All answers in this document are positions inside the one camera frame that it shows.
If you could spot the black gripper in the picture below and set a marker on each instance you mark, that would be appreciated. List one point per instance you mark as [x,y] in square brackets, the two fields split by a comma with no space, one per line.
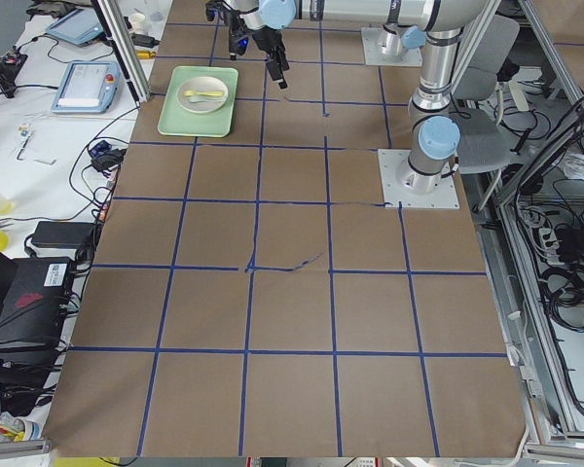
[266,43]

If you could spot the white round plate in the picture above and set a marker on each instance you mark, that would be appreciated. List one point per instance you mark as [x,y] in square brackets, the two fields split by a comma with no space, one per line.
[201,83]

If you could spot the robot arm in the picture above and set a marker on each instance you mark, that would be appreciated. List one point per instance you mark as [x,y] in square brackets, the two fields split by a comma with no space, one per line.
[435,135]
[396,40]

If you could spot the yellow plastic fork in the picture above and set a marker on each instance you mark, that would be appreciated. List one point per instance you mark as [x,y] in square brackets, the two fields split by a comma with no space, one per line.
[215,93]

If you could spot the light green tray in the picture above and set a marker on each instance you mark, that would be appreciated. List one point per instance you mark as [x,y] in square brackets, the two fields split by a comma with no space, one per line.
[176,121]

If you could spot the pale green plastic spoon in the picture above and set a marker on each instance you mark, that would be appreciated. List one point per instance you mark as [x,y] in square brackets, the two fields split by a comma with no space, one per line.
[204,98]

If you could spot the teach pendant tablet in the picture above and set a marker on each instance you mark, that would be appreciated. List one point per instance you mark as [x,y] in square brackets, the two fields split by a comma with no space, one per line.
[79,28]
[87,87]

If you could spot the grey office chair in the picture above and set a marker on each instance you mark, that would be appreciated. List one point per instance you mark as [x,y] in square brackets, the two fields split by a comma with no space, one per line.
[481,147]

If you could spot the black power brick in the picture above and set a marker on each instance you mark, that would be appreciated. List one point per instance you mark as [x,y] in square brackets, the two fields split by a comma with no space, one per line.
[61,235]

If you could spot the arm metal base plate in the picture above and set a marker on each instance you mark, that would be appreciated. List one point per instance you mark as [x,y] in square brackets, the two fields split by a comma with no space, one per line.
[405,188]
[373,55]

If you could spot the aluminium frame post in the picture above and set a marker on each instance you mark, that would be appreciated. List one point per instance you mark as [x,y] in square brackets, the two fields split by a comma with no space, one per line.
[112,21]

